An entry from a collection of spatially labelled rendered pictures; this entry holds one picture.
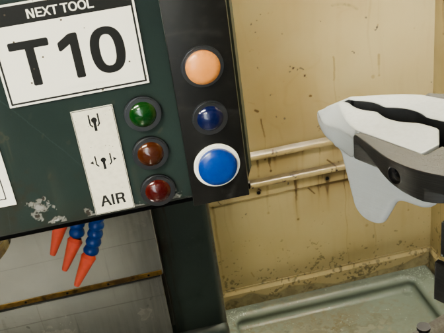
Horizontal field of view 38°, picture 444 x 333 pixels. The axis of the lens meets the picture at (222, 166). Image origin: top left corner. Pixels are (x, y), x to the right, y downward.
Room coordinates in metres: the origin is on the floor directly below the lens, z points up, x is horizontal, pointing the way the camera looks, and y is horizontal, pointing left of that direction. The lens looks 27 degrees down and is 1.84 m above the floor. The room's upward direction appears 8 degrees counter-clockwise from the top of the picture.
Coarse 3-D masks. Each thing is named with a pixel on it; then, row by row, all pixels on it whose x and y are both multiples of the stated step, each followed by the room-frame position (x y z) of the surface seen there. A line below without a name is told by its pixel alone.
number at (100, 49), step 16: (112, 16) 0.44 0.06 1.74; (48, 32) 0.43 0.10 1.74; (64, 32) 0.44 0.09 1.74; (80, 32) 0.44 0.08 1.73; (96, 32) 0.44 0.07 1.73; (112, 32) 0.44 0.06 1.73; (128, 32) 0.44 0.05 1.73; (64, 48) 0.44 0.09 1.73; (80, 48) 0.44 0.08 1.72; (96, 48) 0.44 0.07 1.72; (112, 48) 0.44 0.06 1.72; (128, 48) 0.44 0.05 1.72; (64, 64) 0.44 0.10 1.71; (80, 64) 0.44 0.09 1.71; (96, 64) 0.44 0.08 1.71; (112, 64) 0.44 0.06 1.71; (128, 64) 0.44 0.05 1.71; (64, 80) 0.43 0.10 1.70; (80, 80) 0.44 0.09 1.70; (96, 80) 0.44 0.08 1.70
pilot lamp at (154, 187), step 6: (156, 180) 0.44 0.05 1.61; (162, 180) 0.44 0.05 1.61; (150, 186) 0.44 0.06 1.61; (156, 186) 0.44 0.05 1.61; (162, 186) 0.44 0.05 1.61; (168, 186) 0.44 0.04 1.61; (150, 192) 0.44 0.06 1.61; (156, 192) 0.44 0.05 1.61; (162, 192) 0.44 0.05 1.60; (168, 192) 0.44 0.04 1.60; (150, 198) 0.44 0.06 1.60; (156, 198) 0.44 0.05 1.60; (162, 198) 0.44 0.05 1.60
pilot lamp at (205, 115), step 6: (204, 108) 0.44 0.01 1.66; (210, 108) 0.44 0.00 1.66; (216, 108) 0.44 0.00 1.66; (198, 114) 0.44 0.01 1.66; (204, 114) 0.44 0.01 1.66; (210, 114) 0.44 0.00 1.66; (216, 114) 0.44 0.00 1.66; (222, 114) 0.44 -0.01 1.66; (198, 120) 0.44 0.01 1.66; (204, 120) 0.44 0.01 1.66; (210, 120) 0.44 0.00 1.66; (216, 120) 0.44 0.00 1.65; (222, 120) 0.44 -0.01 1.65; (204, 126) 0.44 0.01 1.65; (210, 126) 0.44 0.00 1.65; (216, 126) 0.44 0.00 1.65
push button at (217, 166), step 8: (208, 152) 0.44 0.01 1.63; (216, 152) 0.44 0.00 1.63; (224, 152) 0.44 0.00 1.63; (200, 160) 0.44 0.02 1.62; (208, 160) 0.44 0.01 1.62; (216, 160) 0.44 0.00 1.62; (224, 160) 0.44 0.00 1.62; (232, 160) 0.44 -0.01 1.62; (200, 168) 0.44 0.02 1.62; (208, 168) 0.44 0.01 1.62; (216, 168) 0.44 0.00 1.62; (224, 168) 0.44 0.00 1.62; (232, 168) 0.44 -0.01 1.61; (208, 176) 0.44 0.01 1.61; (216, 176) 0.44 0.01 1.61; (224, 176) 0.44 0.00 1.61; (232, 176) 0.44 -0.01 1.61; (216, 184) 0.44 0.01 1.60
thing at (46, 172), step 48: (0, 0) 0.43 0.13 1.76; (144, 0) 0.44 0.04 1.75; (144, 48) 0.44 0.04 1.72; (0, 96) 0.43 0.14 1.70; (96, 96) 0.44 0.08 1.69; (240, 96) 0.46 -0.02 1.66; (0, 144) 0.43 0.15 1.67; (48, 144) 0.43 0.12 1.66; (48, 192) 0.43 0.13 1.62; (0, 240) 0.43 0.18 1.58
